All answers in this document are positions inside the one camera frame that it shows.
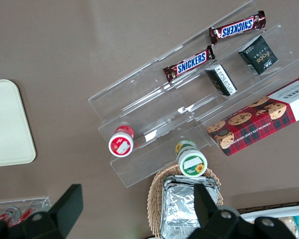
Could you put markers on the red Walkers cookie box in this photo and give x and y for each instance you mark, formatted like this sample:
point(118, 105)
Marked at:
point(251, 124)

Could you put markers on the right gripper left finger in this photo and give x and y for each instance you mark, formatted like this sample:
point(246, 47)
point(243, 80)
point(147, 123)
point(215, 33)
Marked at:
point(64, 206)

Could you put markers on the rice cracker bag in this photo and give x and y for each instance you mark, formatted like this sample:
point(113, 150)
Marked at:
point(287, 221)

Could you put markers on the red Coca-Cola bottle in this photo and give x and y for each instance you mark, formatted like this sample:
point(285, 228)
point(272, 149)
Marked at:
point(27, 214)
point(11, 212)

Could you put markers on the clear acrylic bottle rack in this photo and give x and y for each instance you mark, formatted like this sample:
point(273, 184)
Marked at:
point(40, 203)

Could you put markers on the red lid yogurt cup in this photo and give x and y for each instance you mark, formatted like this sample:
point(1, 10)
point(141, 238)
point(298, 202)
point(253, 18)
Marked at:
point(120, 145)

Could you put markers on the cream plastic tray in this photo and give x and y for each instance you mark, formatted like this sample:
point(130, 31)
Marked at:
point(7, 124)

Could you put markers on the white rectangular bin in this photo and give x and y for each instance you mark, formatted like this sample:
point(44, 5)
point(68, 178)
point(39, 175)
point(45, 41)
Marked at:
point(276, 212)

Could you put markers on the green lid yogurt cup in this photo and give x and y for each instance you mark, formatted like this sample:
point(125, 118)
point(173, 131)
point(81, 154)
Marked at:
point(192, 165)

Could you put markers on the black box gold print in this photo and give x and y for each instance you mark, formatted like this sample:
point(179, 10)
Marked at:
point(259, 56)

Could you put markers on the oval light wicker basket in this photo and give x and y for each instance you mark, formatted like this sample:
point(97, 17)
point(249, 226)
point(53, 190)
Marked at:
point(155, 199)

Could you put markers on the foil container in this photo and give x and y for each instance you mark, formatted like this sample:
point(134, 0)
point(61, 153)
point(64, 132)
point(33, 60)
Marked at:
point(179, 211)
point(179, 179)

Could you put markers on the Snickers bar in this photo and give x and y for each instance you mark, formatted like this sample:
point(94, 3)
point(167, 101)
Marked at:
point(190, 64)
point(236, 28)

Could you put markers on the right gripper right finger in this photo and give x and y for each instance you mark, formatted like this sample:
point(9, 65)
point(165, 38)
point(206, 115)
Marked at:
point(206, 214)

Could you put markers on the black box white label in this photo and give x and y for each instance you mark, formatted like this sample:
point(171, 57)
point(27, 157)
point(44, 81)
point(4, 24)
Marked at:
point(221, 81)

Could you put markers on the clear acrylic step display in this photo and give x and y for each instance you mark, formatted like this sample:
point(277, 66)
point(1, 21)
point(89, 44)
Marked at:
point(144, 104)

